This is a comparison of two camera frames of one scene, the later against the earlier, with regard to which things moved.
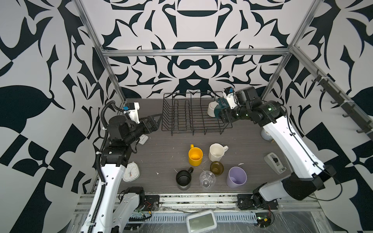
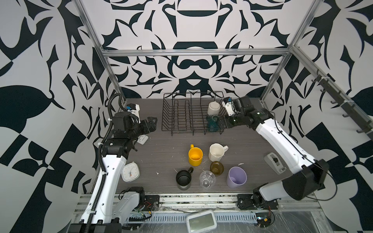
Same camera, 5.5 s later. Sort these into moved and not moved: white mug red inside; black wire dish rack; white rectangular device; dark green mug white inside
Moved: dark green mug white inside
Not moved: white rectangular device; black wire dish rack; white mug red inside
